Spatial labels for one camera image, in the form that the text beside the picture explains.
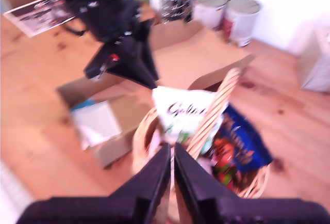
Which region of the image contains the white Galaxy bag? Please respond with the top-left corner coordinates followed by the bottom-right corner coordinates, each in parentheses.
top-left (151, 86), bottom-right (229, 145)

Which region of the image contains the white metal tin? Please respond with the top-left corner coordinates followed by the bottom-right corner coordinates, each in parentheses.
top-left (192, 0), bottom-right (229, 30)
top-left (223, 0), bottom-right (261, 47)

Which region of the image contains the brown cardboard box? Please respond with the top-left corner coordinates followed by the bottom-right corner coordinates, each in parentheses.
top-left (56, 20), bottom-right (256, 169)

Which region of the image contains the printed paper sheet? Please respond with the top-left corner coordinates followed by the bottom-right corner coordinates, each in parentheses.
top-left (2, 0), bottom-right (77, 38)

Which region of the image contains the blue Terry's orange bag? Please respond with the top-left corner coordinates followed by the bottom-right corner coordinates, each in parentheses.
top-left (206, 105), bottom-right (274, 191)

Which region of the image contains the woven wicker basket with handle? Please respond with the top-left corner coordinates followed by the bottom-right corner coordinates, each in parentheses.
top-left (131, 68), bottom-right (271, 224)

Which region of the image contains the plain white box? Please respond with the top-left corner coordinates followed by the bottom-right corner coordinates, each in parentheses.
top-left (299, 26), bottom-right (330, 93)

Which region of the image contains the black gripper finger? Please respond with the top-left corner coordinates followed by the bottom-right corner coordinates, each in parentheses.
top-left (106, 50), bottom-right (157, 89)
top-left (109, 142), bottom-right (173, 210)
top-left (174, 142), bottom-right (238, 210)
top-left (125, 27), bottom-right (159, 85)

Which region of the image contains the white flat packet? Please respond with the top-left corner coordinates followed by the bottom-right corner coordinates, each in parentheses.
top-left (71, 99), bottom-right (122, 150)

